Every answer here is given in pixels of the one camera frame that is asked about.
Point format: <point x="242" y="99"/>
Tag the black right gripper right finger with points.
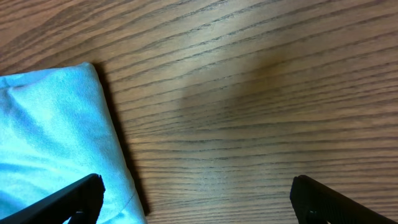
<point x="315" y="203"/>

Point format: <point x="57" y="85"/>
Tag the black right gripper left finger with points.
<point x="79" y="202"/>

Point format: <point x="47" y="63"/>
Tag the light blue printed t-shirt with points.
<point x="55" y="130"/>

